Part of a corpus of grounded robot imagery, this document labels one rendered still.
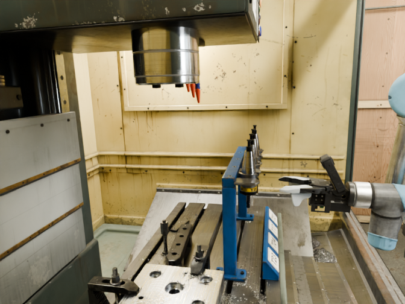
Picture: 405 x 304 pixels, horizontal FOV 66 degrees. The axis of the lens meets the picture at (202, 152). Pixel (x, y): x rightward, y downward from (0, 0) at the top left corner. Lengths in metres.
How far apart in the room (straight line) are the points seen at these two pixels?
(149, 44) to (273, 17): 1.13
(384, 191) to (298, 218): 0.82
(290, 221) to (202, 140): 0.65
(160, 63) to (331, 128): 1.25
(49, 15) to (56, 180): 0.55
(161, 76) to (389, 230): 0.75
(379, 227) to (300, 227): 0.73
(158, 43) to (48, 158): 0.55
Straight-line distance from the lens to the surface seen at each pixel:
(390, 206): 1.02
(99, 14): 0.73
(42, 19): 0.80
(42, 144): 1.06
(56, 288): 1.26
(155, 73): 0.72
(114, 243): 2.03
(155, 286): 0.89
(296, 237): 1.68
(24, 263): 1.08
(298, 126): 1.78
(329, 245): 1.83
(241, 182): 0.91
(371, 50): 3.52
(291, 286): 1.29
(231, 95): 1.76
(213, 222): 1.42
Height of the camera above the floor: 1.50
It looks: 12 degrees down
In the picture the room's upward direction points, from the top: 2 degrees counter-clockwise
